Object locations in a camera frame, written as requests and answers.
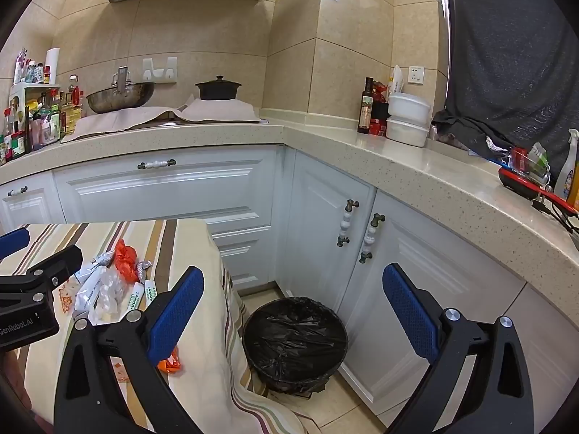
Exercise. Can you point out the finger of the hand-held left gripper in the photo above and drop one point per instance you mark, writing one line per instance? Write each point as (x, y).
(12, 243)
(59, 264)

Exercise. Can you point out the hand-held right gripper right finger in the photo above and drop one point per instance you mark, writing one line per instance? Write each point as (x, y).
(409, 312)

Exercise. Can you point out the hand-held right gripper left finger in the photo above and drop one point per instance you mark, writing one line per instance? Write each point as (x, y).
(176, 307)

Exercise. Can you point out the green white sachet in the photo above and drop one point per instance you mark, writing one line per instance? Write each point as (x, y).
(149, 294)
(135, 297)

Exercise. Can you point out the orange white printed wrapper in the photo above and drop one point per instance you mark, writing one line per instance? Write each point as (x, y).
(65, 298)

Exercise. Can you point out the long white sachet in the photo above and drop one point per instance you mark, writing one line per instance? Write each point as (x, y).
(86, 298)

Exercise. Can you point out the silver wrapper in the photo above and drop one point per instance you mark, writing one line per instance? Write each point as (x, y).
(144, 270)

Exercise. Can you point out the orange snack wrapper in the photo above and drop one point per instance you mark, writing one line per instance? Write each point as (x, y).
(169, 364)

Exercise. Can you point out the clear plastic bag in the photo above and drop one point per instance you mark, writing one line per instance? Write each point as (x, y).
(111, 296)

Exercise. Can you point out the orange plastic bag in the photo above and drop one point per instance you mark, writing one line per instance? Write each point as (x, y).
(125, 260)

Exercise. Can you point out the small orange printed paper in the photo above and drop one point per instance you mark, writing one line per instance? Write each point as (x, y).
(120, 370)

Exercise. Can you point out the bin with black bag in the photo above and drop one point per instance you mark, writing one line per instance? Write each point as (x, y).
(294, 339)

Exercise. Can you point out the person's left forearm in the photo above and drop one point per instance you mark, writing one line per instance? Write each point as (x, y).
(16, 384)

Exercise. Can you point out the narrow white cabinet door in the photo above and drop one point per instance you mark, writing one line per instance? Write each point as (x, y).
(31, 212)

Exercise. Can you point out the striped tablecloth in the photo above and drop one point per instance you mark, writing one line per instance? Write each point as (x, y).
(199, 370)

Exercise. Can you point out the white panelled cabinet door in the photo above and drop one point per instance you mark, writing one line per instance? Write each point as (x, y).
(416, 244)

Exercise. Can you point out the white corner cabinet door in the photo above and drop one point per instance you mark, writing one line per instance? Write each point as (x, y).
(312, 235)

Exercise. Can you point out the group of condiment bottles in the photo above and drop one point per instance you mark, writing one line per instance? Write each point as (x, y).
(43, 122)

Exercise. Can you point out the yellow cooking oil bottle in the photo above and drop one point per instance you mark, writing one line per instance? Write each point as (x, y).
(72, 108)

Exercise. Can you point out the white spice rack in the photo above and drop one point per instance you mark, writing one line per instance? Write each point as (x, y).
(22, 95)

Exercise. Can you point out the beige stove cover cloth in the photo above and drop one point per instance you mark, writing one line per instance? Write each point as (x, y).
(135, 120)

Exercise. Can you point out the red black device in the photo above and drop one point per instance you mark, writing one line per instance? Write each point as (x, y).
(520, 183)

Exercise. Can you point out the steel wok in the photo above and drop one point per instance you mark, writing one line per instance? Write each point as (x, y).
(120, 99)

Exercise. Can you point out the white lidded bowl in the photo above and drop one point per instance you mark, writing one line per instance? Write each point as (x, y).
(409, 106)
(407, 133)

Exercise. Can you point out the paper towel roll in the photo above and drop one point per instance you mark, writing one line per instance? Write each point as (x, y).
(53, 65)

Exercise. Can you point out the red food packets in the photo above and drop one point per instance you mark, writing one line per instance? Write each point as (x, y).
(379, 122)

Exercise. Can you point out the clear container with green packets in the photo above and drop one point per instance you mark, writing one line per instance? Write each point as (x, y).
(531, 162)

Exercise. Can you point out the dark glass bottle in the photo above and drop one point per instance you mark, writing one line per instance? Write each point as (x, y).
(365, 113)

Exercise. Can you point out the white spray bottle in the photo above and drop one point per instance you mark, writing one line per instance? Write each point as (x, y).
(567, 176)

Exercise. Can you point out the black lidded pot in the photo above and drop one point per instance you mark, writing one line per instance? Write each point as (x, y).
(218, 90)

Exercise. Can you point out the white paper bag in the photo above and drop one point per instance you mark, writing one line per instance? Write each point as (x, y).
(396, 80)

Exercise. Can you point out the dark curtain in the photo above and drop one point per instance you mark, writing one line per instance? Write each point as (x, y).
(511, 54)

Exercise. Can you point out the white wall hook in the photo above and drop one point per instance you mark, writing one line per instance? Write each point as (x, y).
(170, 68)
(150, 70)

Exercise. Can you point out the white wall outlet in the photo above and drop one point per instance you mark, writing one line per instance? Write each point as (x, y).
(416, 75)

